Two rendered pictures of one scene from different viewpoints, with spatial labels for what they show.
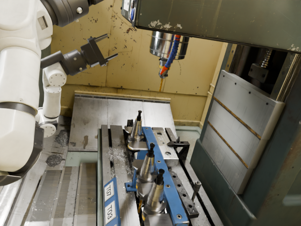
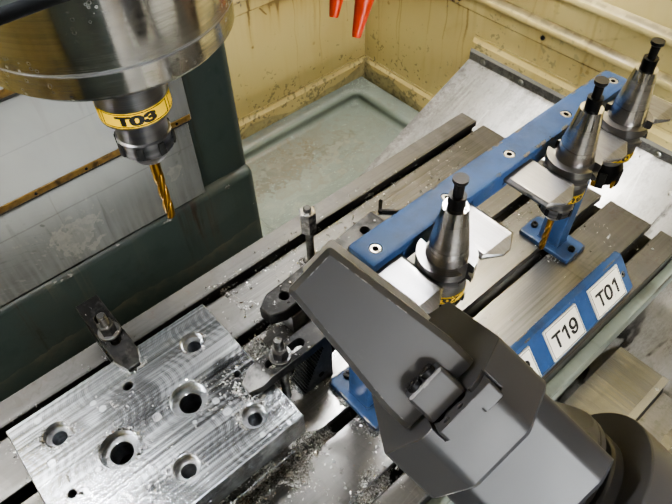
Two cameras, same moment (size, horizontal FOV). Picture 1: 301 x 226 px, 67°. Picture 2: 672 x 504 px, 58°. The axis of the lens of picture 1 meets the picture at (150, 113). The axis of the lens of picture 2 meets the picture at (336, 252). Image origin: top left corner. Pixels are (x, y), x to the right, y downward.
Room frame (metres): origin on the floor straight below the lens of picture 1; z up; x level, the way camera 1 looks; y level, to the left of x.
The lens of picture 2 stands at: (1.03, 0.35, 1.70)
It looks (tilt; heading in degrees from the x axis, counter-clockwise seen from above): 50 degrees down; 246
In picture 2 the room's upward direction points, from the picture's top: 2 degrees counter-clockwise
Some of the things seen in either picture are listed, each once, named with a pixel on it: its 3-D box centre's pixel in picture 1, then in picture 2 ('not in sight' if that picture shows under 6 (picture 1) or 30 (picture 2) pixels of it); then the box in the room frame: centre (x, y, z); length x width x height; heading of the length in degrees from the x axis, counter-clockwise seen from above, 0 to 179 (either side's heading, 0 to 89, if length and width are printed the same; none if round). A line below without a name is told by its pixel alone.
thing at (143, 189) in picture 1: (149, 189); (598, 143); (0.50, -0.04, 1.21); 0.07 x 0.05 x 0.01; 106
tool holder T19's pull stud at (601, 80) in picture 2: (151, 149); (597, 94); (0.56, -0.02, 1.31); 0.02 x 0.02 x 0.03
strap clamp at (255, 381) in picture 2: not in sight; (286, 366); (0.93, -0.05, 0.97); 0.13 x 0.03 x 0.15; 16
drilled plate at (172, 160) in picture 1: (151, 146); (159, 431); (1.11, -0.04, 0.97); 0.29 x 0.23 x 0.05; 16
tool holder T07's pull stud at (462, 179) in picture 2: (139, 115); (458, 192); (0.77, 0.04, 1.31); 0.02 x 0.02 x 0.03
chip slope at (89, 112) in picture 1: (127, 128); not in sight; (1.65, 0.17, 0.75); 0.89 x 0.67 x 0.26; 106
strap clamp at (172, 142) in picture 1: (177, 147); (114, 342); (1.13, -0.19, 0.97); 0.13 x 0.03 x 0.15; 106
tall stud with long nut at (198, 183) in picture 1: (195, 192); (309, 235); (0.80, -0.26, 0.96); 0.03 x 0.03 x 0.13
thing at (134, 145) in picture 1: (137, 145); (480, 233); (0.71, 0.02, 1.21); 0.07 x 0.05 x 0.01; 106
